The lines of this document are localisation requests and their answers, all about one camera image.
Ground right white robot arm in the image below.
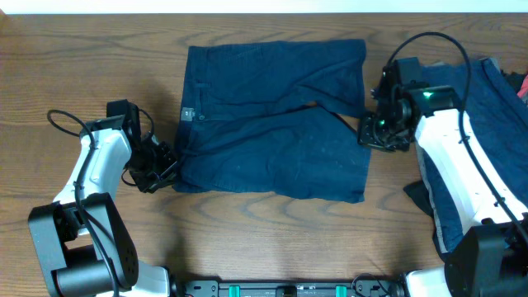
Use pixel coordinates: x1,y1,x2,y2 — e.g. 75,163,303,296
358,58,527,296

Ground dark navy shorts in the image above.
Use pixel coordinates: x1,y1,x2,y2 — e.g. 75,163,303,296
173,40,370,204

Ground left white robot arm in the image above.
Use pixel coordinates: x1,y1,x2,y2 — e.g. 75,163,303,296
28,100,178,296

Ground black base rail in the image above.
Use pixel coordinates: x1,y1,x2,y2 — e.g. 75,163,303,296
169,274,409,297

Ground red garment in pile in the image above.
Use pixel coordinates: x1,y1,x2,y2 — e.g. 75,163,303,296
517,75,528,99

